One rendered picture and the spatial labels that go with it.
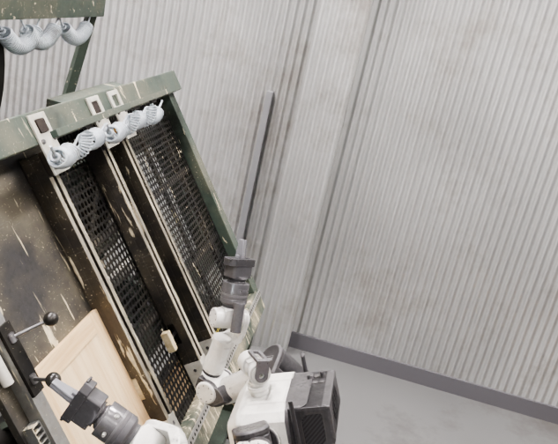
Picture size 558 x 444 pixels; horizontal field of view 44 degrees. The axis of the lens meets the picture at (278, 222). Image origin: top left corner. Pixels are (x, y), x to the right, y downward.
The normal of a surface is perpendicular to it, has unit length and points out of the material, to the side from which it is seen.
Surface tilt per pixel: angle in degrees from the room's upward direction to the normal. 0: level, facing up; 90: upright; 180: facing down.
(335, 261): 90
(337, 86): 90
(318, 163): 90
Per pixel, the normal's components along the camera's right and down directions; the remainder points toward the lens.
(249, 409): -0.18, -0.95
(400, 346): -0.19, 0.28
